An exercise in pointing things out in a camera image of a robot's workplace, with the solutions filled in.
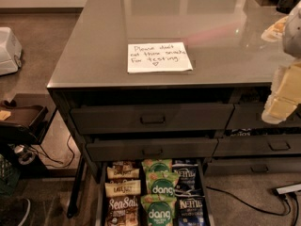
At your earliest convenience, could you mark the white and yellow gripper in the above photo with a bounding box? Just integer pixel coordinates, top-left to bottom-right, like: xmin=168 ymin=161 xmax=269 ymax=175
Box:
xmin=261 ymin=60 xmax=301 ymax=124

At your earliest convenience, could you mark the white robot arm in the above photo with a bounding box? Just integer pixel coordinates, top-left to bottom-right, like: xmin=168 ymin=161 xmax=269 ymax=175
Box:
xmin=261 ymin=2 xmax=301 ymax=124

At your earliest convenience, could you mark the top right drawer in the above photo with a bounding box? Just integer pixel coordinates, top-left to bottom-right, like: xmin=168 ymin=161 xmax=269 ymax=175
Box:
xmin=227 ymin=103 xmax=301 ymax=129

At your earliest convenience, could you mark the middle right drawer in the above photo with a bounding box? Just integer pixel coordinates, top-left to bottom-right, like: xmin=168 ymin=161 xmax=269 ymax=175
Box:
xmin=214 ymin=135 xmax=301 ymax=157

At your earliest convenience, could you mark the bottom right drawer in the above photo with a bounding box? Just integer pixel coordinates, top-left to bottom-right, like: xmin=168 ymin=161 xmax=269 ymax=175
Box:
xmin=205 ymin=157 xmax=301 ymax=175

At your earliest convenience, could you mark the open bottom left drawer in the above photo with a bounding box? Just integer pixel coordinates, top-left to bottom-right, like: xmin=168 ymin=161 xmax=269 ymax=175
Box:
xmin=94 ymin=159 xmax=216 ymax=226

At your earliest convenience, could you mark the top left drawer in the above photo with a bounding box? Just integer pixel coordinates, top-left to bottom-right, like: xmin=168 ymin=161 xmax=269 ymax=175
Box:
xmin=71 ymin=104 xmax=233 ymax=135

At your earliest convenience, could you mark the grey metal drawer cabinet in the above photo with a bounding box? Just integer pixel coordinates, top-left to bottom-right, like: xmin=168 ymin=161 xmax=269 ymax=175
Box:
xmin=46 ymin=0 xmax=301 ymax=219

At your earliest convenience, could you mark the middle left drawer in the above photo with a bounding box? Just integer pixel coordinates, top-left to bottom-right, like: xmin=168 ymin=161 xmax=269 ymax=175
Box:
xmin=87 ymin=137 xmax=217 ymax=161

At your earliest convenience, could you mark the rear blue Kettle chip bag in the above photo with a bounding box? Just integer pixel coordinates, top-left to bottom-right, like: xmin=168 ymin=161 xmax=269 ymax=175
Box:
xmin=172 ymin=160 xmax=198 ymax=193

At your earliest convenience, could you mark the blue kettle chip bag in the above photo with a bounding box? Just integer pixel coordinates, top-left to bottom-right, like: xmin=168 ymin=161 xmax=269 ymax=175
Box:
xmin=172 ymin=160 xmax=198 ymax=193
xmin=178 ymin=197 xmax=205 ymax=226

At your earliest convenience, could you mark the front blue Kettle chip bag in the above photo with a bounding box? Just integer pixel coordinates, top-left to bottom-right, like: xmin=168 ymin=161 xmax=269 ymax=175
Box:
xmin=178 ymin=197 xmax=205 ymax=226

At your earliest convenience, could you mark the rear green Dang bag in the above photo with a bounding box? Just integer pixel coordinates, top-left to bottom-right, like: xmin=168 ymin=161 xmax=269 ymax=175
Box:
xmin=142 ymin=159 xmax=172 ymax=172

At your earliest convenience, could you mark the green dang bag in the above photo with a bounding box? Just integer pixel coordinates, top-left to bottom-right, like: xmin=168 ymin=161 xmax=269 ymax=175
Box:
xmin=142 ymin=159 xmax=172 ymax=172
xmin=146 ymin=171 xmax=179 ymax=197
xmin=141 ymin=194 xmax=177 ymax=226

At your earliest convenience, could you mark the middle green Dang bag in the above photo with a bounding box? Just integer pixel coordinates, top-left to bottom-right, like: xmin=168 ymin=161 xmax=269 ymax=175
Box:
xmin=146 ymin=171 xmax=179 ymax=197

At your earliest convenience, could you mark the front green Dang bag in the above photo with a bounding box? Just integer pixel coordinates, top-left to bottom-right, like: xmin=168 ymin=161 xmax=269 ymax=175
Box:
xmin=141 ymin=194 xmax=177 ymax=226

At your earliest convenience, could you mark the rear tan snack bag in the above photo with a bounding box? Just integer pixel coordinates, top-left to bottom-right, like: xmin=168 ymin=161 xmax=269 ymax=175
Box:
xmin=107 ymin=161 xmax=139 ymax=179

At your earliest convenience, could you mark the tan snack bag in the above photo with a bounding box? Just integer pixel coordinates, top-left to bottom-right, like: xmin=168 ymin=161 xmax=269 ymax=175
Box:
xmin=107 ymin=161 xmax=139 ymax=179
xmin=105 ymin=180 xmax=141 ymax=197

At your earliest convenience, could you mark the middle tan snack bag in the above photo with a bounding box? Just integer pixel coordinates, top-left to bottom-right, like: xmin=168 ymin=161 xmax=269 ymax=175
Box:
xmin=105 ymin=180 xmax=141 ymax=197

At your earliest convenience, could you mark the brown Sea Salt snack bag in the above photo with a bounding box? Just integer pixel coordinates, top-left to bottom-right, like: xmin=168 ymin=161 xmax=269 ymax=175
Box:
xmin=105 ymin=195 xmax=139 ymax=226

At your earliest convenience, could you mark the grey power strip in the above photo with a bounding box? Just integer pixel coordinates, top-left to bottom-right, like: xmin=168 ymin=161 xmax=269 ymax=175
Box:
xmin=272 ymin=184 xmax=301 ymax=195

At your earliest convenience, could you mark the white handwritten paper note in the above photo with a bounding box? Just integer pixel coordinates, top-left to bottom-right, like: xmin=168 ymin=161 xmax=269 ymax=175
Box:
xmin=127 ymin=42 xmax=193 ymax=73

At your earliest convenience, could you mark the black tray cart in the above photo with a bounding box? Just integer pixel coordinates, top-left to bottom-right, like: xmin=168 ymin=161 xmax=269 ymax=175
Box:
xmin=0 ymin=101 xmax=48 ymax=143

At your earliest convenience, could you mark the green plastic crate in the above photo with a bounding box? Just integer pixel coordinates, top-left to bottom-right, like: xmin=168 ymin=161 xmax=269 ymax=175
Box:
xmin=0 ymin=154 xmax=20 ymax=196

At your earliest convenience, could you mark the black power cable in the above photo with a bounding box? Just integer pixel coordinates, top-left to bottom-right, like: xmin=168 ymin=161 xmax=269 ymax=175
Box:
xmin=205 ymin=186 xmax=300 ymax=226

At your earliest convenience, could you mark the black cable under cart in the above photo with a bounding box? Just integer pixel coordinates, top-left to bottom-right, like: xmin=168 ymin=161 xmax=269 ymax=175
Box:
xmin=28 ymin=133 xmax=76 ymax=170

